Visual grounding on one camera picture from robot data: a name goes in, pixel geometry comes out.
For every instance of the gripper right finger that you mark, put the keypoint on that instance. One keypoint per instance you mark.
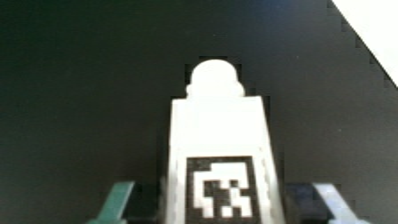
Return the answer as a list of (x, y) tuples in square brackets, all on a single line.
[(317, 205)]

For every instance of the white table leg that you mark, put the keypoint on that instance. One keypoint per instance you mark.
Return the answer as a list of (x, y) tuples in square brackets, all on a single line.
[(223, 188)]

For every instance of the white sheet with markers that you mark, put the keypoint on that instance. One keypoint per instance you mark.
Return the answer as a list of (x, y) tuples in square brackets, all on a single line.
[(372, 16)]

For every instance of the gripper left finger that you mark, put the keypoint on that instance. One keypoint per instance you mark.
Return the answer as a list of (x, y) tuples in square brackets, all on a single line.
[(115, 205)]

